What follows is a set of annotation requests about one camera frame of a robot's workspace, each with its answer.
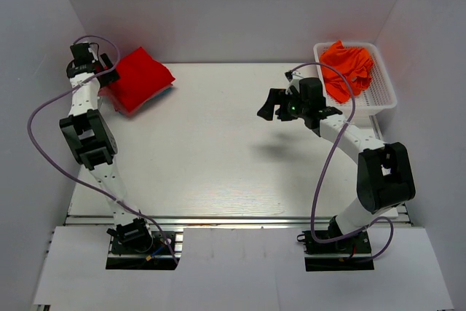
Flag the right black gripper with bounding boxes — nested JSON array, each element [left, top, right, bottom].
[[258, 88, 309, 122]]

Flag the red t shirt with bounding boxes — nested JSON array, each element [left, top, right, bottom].
[[109, 47, 175, 116]]

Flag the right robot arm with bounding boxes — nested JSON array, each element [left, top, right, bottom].
[[257, 78, 416, 252]]

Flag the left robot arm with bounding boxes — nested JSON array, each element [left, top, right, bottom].
[[59, 42, 137, 228]]

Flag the folded pink t shirt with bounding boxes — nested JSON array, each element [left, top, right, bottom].
[[98, 86, 126, 115]]

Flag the folded blue t shirt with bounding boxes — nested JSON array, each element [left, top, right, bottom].
[[126, 84, 175, 119]]

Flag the orange t shirt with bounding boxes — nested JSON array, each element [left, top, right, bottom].
[[320, 41, 374, 103]]

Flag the white plastic basket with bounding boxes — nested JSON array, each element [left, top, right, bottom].
[[313, 41, 397, 118]]

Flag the aluminium table rail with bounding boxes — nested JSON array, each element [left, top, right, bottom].
[[64, 215, 310, 227]]

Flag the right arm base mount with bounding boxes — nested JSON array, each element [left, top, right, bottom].
[[296, 231, 374, 272]]

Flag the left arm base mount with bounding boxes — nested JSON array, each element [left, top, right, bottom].
[[106, 219, 181, 271]]

